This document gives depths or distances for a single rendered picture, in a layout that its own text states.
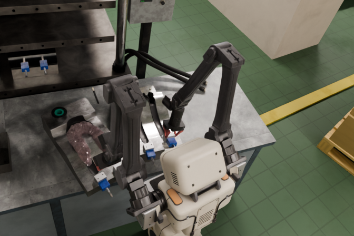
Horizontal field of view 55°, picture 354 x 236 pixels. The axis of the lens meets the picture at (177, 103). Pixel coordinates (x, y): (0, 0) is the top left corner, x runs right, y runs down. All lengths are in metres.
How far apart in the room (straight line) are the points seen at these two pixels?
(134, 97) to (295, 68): 3.32
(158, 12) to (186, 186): 1.36
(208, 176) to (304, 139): 2.28
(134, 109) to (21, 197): 0.92
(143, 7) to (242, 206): 1.67
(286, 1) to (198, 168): 2.91
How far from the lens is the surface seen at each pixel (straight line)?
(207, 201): 1.33
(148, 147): 1.79
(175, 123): 1.68
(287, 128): 3.47
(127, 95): 1.05
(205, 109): 2.18
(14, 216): 1.99
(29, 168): 1.89
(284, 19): 3.96
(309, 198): 3.10
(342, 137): 3.30
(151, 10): 2.27
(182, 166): 1.20
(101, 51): 2.50
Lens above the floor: 2.38
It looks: 47 degrees down
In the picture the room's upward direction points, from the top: 14 degrees clockwise
